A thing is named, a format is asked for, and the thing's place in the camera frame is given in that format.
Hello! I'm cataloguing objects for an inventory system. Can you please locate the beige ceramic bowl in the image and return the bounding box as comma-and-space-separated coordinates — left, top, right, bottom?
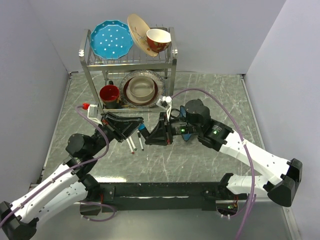
127, 76, 155, 102

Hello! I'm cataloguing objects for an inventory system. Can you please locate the dark red plate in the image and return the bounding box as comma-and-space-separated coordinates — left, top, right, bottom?
123, 79, 158, 105

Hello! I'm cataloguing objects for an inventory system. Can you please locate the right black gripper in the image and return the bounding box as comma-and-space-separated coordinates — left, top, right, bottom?
144, 110, 201, 145

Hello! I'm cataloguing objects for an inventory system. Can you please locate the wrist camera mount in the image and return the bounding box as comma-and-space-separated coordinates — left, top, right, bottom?
82, 103, 102, 125
156, 95, 173, 121

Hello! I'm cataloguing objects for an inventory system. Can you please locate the blue highlighter cap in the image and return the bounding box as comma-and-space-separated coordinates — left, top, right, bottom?
138, 124, 146, 132

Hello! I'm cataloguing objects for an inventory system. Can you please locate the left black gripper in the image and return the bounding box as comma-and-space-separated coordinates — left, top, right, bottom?
89, 112, 146, 157

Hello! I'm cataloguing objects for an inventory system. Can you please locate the white pen with green tip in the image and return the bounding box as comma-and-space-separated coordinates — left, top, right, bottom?
129, 136, 137, 151

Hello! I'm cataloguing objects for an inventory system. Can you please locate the ornate grey rimmed plate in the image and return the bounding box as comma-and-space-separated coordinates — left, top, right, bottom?
119, 70, 165, 109

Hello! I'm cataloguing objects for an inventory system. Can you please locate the blue polka dot plate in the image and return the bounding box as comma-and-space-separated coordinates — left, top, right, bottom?
90, 20, 134, 60

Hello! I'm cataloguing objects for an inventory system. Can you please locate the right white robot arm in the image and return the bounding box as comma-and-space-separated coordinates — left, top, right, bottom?
138, 99, 303, 207

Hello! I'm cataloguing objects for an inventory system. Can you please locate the white pen with red tip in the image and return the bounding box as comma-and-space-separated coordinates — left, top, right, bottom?
126, 138, 135, 155

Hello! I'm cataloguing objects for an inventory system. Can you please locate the steel two-tier dish rack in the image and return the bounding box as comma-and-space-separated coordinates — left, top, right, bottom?
78, 24, 178, 113

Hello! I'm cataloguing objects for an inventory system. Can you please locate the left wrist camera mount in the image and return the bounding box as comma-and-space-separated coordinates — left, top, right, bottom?
82, 103, 102, 125

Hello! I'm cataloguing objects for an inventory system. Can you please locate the black base bar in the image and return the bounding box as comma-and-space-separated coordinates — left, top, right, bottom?
84, 182, 240, 211

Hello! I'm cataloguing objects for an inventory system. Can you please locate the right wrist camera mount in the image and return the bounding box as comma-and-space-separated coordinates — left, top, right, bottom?
156, 95, 173, 121

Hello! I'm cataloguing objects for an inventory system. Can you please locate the red and black mug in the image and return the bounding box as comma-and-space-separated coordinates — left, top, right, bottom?
99, 84, 121, 109

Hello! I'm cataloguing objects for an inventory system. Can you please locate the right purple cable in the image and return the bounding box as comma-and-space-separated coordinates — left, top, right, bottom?
171, 87, 258, 240

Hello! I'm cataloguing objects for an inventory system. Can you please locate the blue star-shaped dish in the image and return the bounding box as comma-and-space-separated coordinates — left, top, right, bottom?
179, 105, 192, 142

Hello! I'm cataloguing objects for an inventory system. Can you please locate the black blue highlighter marker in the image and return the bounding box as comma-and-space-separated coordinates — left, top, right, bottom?
139, 127, 150, 140

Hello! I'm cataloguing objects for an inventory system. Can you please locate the red floral bowl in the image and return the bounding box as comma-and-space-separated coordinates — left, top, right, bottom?
146, 28, 172, 53

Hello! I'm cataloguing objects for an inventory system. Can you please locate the cream floral plate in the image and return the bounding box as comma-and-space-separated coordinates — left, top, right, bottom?
127, 13, 158, 57

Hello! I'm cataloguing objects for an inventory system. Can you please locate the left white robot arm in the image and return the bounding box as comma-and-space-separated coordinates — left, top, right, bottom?
0, 113, 144, 240

